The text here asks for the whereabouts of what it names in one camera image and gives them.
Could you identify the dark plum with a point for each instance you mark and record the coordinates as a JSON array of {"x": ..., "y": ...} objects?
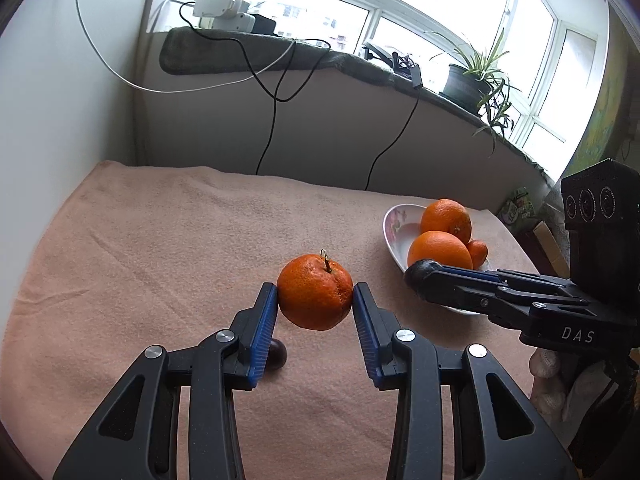
[{"x": 277, "y": 355}]

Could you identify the pink towel table cover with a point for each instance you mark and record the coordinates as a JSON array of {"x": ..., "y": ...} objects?
[{"x": 141, "y": 256}]

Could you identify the large orange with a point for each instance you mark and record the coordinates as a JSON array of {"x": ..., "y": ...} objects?
[{"x": 442, "y": 247}]

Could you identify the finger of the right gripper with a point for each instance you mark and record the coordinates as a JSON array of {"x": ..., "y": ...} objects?
[
  {"x": 465, "y": 294},
  {"x": 485, "y": 276}
]

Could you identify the stemmed mandarin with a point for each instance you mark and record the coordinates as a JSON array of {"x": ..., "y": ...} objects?
[{"x": 314, "y": 292}]

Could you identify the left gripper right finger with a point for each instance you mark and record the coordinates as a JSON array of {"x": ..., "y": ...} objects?
[{"x": 498, "y": 434}]

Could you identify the black device on sill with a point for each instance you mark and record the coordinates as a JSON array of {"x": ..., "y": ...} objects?
[{"x": 400, "y": 64}]

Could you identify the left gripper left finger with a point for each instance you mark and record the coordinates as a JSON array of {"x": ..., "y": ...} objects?
[{"x": 133, "y": 433}]

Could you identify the round orange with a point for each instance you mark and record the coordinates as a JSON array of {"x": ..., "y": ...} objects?
[{"x": 447, "y": 216}]

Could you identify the potted spider plant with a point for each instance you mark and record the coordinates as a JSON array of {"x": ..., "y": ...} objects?
[{"x": 479, "y": 86}]

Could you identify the small mandarin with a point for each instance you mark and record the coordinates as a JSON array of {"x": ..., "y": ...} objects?
[{"x": 478, "y": 251}]

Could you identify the white power adapter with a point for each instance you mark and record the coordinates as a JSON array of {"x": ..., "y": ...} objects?
[{"x": 227, "y": 15}]

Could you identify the black camera box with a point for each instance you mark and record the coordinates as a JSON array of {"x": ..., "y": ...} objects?
[{"x": 601, "y": 214}]

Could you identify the green printed bag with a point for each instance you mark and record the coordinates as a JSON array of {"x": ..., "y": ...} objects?
[{"x": 517, "y": 209}]

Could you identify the gloved right hand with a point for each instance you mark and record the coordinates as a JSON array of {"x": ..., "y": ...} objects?
[{"x": 569, "y": 392}]

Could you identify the floral white ceramic plate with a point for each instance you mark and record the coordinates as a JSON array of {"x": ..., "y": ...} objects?
[{"x": 401, "y": 226}]

